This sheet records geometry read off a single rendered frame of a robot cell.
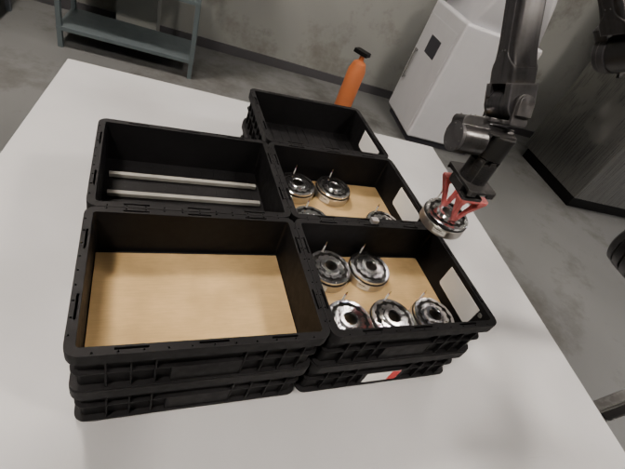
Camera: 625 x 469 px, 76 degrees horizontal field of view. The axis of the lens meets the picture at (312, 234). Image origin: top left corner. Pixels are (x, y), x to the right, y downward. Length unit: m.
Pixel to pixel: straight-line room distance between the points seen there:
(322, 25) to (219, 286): 3.56
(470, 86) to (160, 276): 3.30
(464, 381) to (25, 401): 0.93
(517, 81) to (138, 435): 0.90
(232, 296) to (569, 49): 4.93
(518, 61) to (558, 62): 4.57
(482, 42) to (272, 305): 3.12
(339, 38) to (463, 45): 1.24
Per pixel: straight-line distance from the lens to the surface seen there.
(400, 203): 1.19
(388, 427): 0.96
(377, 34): 4.34
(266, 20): 4.12
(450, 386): 1.11
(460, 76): 3.72
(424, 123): 3.80
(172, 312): 0.79
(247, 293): 0.84
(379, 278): 0.96
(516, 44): 0.83
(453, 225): 0.91
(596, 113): 4.58
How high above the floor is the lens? 1.48
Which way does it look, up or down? 40 degrees down
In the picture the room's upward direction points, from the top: 25 degrees clockwise
